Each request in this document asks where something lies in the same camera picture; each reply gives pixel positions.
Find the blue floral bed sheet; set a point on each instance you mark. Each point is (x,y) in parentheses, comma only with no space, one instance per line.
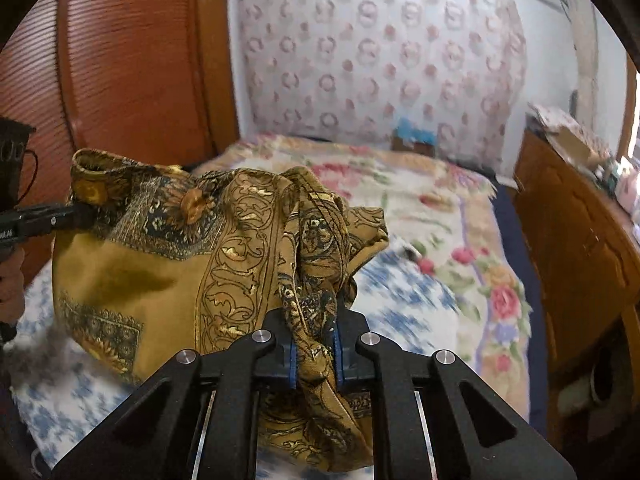
(61,392)

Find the pink circle patterned curtain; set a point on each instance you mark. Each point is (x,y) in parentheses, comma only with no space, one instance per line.
(357,71)

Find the pink kettle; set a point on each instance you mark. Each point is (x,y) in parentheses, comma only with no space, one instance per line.
(627,190)

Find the gold patterned garment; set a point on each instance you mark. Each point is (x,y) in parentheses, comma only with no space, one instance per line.
(176,261)

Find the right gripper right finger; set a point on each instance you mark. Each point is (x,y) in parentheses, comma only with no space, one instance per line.
(433,417)

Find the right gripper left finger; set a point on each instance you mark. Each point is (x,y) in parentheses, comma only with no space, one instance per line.
(195,418)

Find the blue item on box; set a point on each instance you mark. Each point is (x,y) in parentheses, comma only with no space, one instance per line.
(409,138)

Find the floral folded cloth pile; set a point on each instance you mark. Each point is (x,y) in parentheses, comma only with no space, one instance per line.
(554,119)

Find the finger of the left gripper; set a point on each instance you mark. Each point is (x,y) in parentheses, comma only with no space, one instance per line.
(18,225)

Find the beige tied side curtain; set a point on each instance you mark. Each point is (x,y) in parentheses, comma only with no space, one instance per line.
(584,29)

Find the cardboard box on cabinet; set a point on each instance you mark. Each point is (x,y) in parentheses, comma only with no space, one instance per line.
(574,150)

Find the pink floral blanket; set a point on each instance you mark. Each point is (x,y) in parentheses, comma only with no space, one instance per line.
(442,219)

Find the wooden sideboard cabinet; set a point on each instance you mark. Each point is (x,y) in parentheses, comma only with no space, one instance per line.
(588,266)

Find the wooden louvered wardrobe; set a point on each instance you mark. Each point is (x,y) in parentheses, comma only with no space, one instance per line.
(147,79)

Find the person's left hand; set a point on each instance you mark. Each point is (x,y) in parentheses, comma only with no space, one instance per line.
(12,300)

